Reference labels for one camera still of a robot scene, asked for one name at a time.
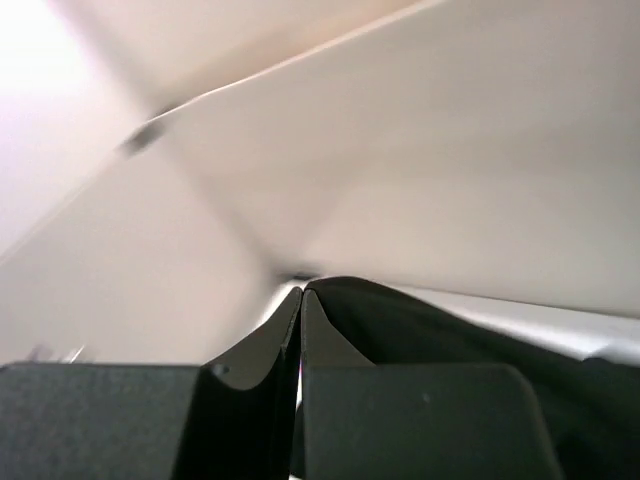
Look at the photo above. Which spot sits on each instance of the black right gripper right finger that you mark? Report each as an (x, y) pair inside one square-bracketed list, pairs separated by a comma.
[(414, 421)]

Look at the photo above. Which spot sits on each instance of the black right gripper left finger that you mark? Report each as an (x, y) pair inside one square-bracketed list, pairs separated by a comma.
[(241, 420)]

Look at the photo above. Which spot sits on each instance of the black shorts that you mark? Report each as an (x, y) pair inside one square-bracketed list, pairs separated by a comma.
[(591, 406)]

